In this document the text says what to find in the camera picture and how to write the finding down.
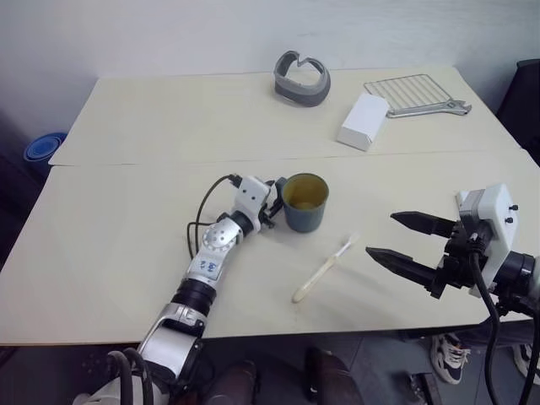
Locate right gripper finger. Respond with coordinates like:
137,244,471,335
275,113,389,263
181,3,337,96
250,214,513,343
390,210,459,239
364,246,442,293

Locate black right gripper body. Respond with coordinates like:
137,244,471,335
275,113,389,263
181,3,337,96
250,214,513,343
424,219,493,300

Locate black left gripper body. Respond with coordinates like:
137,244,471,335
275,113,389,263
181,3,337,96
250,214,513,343
257,187,283,232

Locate dark blue-grey mug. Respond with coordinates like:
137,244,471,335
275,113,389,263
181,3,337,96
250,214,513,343
280,172,330,234

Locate cream toothbrush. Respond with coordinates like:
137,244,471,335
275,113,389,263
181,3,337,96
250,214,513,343
291,231,361,304

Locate white cardboard box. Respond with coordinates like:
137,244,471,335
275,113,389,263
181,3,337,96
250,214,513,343
336,93,391,151

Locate white black sneaker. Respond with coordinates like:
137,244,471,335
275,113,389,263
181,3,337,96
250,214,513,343
429,332,473,386
512,341,540,386

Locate silver adjustable wrench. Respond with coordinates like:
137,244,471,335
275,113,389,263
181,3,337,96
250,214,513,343
386,98,473,121

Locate dark rounded shape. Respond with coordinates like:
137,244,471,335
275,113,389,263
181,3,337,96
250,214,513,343
205,358,259,405
303,345,358,405

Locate black chair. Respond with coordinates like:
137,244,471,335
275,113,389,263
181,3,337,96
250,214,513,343
495,58,540,158

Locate stacked blue bowls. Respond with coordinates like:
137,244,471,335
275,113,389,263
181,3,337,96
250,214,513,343
23,132,69,163

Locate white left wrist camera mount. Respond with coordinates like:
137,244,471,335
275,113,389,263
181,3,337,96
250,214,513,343
234,175,276,224

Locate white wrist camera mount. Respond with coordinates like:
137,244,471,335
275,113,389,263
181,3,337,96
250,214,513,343
455,182,522,299
234,175,276,224

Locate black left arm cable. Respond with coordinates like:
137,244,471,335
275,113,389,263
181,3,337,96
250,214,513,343
186,173,242,259

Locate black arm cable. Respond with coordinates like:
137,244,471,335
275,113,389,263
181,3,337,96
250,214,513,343
186,173,242,259
467,240,514,405

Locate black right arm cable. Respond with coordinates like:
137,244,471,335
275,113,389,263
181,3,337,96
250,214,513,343
467,240,514,405

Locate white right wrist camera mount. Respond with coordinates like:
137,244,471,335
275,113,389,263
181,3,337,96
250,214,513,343
455,182,522,299

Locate metal wire rack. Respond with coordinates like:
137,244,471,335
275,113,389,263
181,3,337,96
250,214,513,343
363,72,449,116

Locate thick black torso cable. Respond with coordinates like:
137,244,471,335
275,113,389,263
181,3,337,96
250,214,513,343
105,348,155,405

